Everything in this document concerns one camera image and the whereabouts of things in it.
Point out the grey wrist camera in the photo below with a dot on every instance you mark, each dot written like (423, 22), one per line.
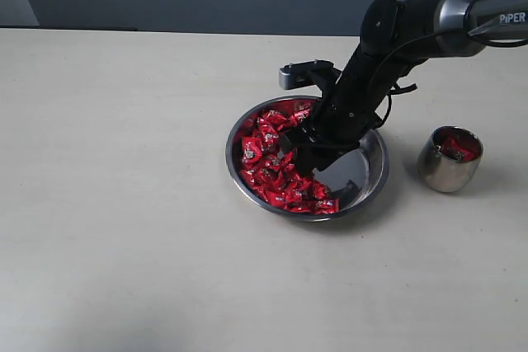
(318, 73)

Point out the steel cup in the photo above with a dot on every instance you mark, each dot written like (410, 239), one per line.
(439, 172)

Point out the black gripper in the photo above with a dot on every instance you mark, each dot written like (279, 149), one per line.
(327, 128)

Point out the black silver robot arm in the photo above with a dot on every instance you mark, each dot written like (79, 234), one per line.
(396, 36)

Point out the round steel plate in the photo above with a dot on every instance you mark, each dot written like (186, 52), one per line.
(355, 179)

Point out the red candy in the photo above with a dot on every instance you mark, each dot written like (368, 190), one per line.
(326, 206)
(252, 151)
(275, 118)
(452, 148)

